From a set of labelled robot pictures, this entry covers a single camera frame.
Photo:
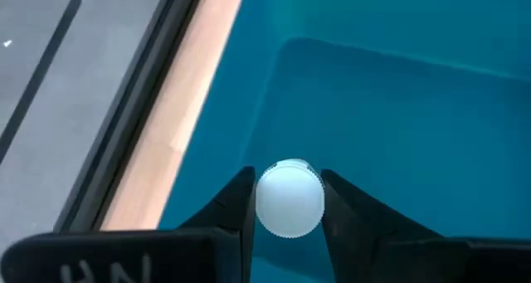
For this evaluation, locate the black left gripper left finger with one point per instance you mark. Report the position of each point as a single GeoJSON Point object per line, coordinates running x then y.
{"type": "Point", "coordinates": [207, 250]}

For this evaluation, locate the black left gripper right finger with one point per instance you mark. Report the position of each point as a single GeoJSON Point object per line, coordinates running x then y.
{"type": "Point", "coordinates": [373, 241]}

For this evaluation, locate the small clear white-capped pill vial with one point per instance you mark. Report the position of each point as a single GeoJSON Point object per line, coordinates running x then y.
{"type": "Point", "coordinates": [289, 200]}

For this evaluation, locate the blue plastic bin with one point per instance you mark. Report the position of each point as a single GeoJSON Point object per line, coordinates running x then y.
{"type": "Point", "coordinates": [394, 108]}

